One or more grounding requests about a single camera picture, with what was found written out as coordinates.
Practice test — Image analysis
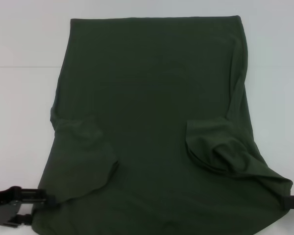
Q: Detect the dark green t-shirt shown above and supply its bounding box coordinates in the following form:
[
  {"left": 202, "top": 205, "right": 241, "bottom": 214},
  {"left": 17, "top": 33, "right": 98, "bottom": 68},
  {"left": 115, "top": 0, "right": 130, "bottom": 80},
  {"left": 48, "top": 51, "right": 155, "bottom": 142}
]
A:
[{"left": 31, "top": 15, "right": 294, "bottom": 235}]

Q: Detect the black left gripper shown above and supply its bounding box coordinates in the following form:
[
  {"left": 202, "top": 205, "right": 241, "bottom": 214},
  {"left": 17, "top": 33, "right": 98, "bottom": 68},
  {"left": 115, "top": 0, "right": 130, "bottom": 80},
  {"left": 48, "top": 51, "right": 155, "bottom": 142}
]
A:
[{"left": 0, "top": 186, "right": 57, "bottom": 227}]

